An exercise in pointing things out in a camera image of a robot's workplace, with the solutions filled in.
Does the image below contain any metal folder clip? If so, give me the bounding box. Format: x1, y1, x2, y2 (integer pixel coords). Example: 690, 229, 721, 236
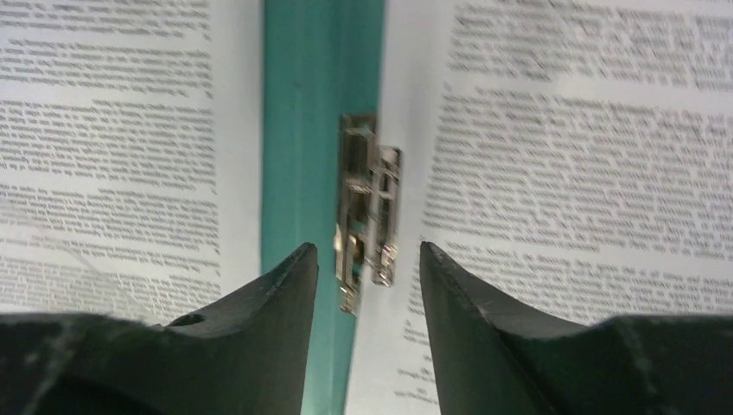
334, 113, 403, 315

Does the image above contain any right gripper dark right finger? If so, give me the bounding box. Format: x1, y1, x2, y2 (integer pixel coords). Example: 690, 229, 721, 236
419, 242, 732, 414

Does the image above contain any printed paper sheet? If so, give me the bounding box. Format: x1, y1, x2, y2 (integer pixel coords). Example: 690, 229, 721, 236
1, 0, 263, 323
345, 1, 732, 414

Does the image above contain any teal file folder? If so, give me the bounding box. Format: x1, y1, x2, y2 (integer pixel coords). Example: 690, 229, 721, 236
261, 1, 384, 414

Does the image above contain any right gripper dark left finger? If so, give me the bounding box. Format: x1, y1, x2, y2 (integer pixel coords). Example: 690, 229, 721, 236
1, 243, 319, 414

